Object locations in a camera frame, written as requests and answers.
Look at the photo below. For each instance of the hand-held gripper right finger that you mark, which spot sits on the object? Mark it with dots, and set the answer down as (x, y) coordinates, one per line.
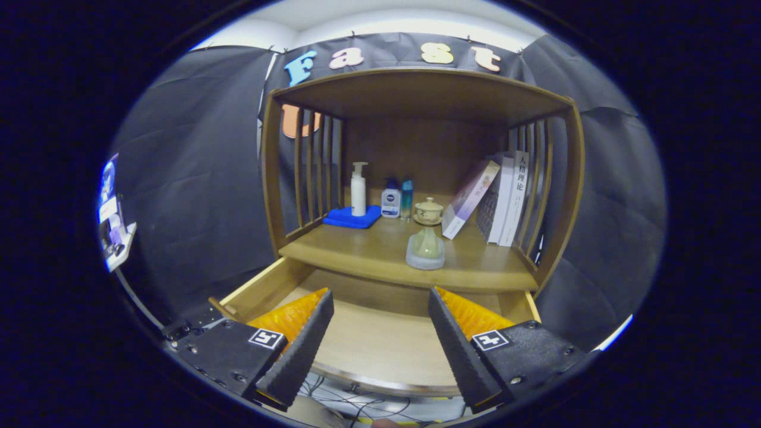
(461, 351)

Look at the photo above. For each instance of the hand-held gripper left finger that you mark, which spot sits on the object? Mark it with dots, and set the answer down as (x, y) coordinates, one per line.
(303, 351)

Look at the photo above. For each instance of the wooden drawer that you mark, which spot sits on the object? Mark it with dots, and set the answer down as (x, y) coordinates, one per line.
(380, 345)

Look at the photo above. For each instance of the pale green ceramic tea pitcher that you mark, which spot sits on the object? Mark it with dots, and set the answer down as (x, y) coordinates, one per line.
(425, 246)

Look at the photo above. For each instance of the wooden countertop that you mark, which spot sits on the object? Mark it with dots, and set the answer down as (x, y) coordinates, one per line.
(368, 249)

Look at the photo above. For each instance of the wooden cabinet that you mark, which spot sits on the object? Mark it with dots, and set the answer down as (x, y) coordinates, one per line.
(416, 95)

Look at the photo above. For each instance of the blue cloth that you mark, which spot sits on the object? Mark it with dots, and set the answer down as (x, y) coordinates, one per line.
(342, 219)

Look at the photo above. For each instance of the lidded beige tea cup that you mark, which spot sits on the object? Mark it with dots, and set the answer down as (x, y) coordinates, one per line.
(428, 213)

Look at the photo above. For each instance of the leaning purple white book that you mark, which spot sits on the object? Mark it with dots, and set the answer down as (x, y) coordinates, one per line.
(469, 199)

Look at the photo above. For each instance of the plain white book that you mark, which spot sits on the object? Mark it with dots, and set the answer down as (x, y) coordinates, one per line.
(496, 202)

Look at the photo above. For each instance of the slim teal bottle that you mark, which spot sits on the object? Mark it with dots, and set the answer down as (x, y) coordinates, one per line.
(406, 202)

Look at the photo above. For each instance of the white lotion bottle blue cap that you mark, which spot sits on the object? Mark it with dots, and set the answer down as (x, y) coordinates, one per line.
(390, 205)

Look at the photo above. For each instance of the white pump bottle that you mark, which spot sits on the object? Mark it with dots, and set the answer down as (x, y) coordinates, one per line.
(358, 196)

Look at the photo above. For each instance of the black backdrop cloth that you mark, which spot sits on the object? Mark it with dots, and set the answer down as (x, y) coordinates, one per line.
(190, 190)

